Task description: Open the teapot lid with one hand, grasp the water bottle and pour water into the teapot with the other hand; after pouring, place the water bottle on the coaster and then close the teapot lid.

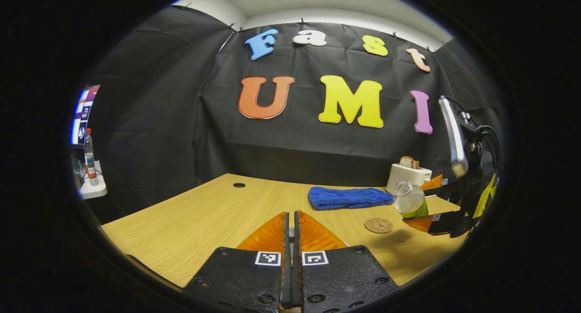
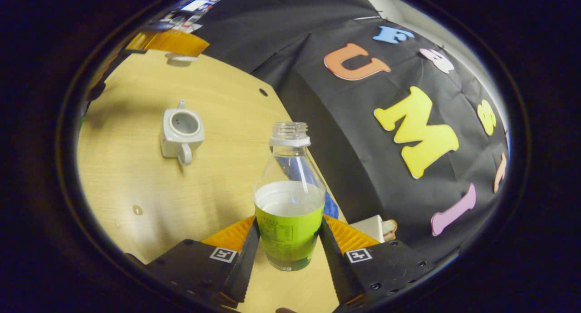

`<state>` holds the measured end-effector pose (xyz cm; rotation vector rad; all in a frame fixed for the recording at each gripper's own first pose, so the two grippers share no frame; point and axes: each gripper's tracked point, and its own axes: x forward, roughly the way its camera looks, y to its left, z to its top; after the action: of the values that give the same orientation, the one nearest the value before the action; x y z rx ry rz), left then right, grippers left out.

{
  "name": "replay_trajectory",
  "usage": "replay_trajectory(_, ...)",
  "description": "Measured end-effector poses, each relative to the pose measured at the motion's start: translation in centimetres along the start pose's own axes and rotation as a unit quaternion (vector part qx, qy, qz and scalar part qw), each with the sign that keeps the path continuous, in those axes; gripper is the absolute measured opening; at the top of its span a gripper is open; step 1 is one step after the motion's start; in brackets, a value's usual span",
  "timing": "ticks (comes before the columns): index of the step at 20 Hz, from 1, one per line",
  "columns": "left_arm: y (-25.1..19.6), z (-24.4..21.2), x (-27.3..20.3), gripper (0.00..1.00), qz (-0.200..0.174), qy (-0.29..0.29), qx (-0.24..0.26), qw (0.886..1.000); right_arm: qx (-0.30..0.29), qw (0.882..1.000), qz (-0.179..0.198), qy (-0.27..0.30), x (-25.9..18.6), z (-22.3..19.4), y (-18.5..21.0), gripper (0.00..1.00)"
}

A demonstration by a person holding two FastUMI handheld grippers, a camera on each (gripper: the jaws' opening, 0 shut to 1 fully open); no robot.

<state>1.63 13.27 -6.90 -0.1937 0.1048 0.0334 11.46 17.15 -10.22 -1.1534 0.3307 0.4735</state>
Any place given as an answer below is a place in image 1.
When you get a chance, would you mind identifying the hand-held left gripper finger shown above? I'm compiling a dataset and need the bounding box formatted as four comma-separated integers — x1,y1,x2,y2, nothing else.
293,210,400,313
182,211,292,313

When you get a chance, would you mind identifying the clear green label water bottle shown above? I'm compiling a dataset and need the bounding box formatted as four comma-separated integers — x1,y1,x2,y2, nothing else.
394,180,429,219

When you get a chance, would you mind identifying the round brown coaster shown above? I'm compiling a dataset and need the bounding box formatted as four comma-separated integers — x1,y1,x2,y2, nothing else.
364,218,394,234

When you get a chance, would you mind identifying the red label plastic bottle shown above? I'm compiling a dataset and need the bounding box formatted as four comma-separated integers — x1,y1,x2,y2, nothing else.
84,128,99,187

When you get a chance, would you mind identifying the white toaster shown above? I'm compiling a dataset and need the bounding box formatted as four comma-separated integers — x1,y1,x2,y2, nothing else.
386,164,433,195

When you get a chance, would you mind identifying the blue towel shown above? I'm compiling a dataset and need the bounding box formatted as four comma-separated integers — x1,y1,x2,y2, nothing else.
308,186,394,211

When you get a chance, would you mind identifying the black backdrop cloth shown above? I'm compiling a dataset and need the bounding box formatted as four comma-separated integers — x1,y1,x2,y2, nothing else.
86,6,504,223

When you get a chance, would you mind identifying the white side shelf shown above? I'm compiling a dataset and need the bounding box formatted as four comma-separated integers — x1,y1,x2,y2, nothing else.
77,161,108,200

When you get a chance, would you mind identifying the computer monitor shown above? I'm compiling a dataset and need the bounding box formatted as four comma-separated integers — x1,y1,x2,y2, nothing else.
70,84,101,145

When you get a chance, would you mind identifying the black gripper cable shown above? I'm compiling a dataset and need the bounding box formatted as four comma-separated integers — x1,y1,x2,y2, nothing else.
474,124,501,168

